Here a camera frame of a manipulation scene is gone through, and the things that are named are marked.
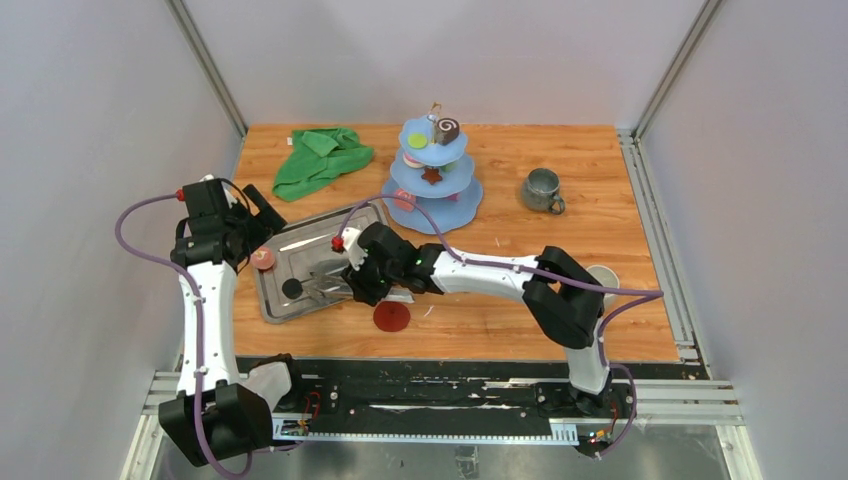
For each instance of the black round cookie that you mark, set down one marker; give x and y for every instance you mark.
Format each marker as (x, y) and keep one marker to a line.
(292, 289)

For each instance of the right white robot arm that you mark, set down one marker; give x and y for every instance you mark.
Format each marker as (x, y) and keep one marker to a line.
(565, 300)

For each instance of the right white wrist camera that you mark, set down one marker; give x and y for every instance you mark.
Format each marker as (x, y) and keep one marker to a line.
(355, 253)

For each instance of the green macaron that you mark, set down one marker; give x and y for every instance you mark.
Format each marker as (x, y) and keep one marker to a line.
(417, 141)

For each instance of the green cloth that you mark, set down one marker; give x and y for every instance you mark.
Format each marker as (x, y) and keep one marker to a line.
(319, 156)

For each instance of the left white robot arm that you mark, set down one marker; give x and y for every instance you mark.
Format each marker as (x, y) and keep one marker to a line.
(212, 344)

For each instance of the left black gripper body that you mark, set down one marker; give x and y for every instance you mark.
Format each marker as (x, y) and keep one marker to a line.
(251, 233)

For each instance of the salmon swirl roll cake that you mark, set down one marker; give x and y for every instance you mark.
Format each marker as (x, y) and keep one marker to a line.
(404, 200)

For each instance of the pink frosted donut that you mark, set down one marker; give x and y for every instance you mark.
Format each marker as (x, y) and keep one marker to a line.
(409, 161)

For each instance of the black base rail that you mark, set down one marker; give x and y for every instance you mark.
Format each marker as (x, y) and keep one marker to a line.
(440, 401)

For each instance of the white ceramic cup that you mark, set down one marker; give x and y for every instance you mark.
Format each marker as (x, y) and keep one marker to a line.
(607, 279)

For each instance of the grey ceramic mug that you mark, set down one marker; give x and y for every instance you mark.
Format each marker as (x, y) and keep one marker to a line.
(540, 192)

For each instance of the blue three-tier cake stand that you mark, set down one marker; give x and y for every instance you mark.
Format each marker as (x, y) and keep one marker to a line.
(433, 210)

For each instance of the green swirl roll cake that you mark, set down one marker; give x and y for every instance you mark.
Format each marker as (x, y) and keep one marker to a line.
(447, 168)

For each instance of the steel serving tongs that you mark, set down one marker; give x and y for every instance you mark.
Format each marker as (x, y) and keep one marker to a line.
(326, 282)

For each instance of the orange swirl roll cake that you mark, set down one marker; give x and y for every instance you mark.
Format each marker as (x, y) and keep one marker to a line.
(263, 259)

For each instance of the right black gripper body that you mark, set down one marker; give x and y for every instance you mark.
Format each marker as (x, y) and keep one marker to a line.
(371, 282)

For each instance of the steel rectangular tray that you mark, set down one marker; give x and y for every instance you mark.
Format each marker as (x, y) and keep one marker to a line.
(297, 248)

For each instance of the red round coaster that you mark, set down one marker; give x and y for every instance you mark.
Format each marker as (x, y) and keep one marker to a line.
(392, 317)

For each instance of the dark chocolate swirl roll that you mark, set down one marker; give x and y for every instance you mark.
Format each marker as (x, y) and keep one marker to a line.
(445, 131)

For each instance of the brown star cookie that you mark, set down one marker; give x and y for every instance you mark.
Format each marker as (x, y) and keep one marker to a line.
(432, 175)

